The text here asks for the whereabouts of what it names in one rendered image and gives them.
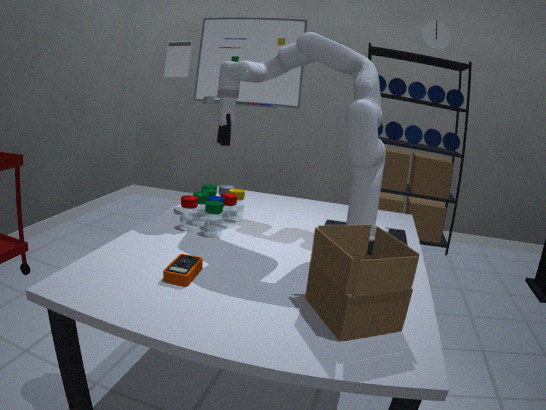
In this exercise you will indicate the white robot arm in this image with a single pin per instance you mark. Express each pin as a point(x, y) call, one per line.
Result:
point(361, 116)

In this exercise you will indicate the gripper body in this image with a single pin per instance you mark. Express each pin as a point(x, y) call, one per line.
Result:
point(224, 104)

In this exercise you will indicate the brown cardboard box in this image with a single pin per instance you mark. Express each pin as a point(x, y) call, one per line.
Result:
point(382, 285)

